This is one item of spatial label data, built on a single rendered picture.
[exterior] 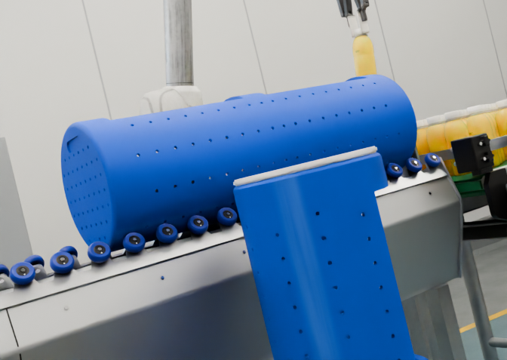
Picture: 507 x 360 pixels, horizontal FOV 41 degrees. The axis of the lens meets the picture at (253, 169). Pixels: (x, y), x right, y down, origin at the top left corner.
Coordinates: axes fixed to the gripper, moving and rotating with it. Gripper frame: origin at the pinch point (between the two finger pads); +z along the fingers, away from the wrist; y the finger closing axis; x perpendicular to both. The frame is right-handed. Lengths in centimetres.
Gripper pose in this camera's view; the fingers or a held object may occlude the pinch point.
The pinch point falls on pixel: (358, 25)
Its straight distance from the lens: 223.7
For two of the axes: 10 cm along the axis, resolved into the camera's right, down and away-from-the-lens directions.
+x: 8.1, -1.9, 5.5
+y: 5.3, -1.4, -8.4
